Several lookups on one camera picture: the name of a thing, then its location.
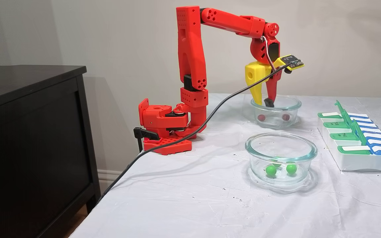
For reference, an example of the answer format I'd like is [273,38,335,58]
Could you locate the black wooden cabinet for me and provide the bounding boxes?
[0,65,102,238]

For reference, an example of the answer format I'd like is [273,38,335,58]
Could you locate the black table clamp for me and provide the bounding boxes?
[133,127,160,153]

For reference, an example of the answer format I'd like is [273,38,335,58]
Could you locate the yellow camera board mount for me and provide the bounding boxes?
[273,55,305,74]

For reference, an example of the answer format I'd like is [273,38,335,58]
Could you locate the white wall baseboard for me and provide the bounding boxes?
[97,169,122,193]

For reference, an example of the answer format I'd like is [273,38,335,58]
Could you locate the glass bowl with red balls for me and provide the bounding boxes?
[250,95,302,129]

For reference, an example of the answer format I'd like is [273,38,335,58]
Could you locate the white table cover sheet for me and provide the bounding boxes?
[70,93,381,238]

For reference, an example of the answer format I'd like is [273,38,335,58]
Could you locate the white red servo wire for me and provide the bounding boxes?
[261,36,277,72]

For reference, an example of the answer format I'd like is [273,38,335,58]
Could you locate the weekly pill organizer box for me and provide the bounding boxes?
[317,100,381,174]

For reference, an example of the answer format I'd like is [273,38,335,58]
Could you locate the black camera cable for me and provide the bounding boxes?
[97,65,290,203]

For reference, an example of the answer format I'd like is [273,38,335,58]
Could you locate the glass bowl with green balls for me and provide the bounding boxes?
[245,133,318,185]

